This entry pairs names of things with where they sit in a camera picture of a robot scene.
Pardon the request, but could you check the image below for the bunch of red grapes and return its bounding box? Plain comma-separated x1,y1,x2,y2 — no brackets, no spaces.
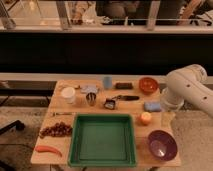
39,122,72,138

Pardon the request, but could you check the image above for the white plastic cup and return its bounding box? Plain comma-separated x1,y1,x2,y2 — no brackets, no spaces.
61,87,76,104

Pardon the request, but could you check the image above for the black handled tool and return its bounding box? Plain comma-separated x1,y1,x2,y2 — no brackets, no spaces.
112,95,140,101

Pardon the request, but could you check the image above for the dark brown block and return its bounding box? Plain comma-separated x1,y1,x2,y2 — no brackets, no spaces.
115,83,133,89

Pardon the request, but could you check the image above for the red chili pepper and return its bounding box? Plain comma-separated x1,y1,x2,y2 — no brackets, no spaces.
34,145,62,157

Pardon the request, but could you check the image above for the red bowl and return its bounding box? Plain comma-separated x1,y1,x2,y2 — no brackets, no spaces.
139,77,159,95

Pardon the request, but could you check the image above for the blue sponge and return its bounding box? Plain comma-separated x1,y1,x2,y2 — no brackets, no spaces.
144,102,161,112

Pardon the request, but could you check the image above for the steel cup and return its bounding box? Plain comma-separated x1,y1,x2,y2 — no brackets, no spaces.
86,92,96,106

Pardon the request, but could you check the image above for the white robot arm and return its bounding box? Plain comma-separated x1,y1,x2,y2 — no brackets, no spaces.
160,64,213,118

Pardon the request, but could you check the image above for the purple bowl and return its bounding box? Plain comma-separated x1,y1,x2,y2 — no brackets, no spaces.
148,130,178,161

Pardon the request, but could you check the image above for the light blue cup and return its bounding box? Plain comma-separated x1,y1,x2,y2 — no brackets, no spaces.
103,76,112,89

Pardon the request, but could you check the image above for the metal fork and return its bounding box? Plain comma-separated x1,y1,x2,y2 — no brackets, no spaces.
52,112,73,117

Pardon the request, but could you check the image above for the green plastic tray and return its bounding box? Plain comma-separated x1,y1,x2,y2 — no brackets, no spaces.
67,114,137,167

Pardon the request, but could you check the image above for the small metal measuring cup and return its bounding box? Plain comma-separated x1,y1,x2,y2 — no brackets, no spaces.
104,99,116,110

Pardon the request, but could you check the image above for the orange fruit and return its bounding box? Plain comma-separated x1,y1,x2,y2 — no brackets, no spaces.
139,112,152,125

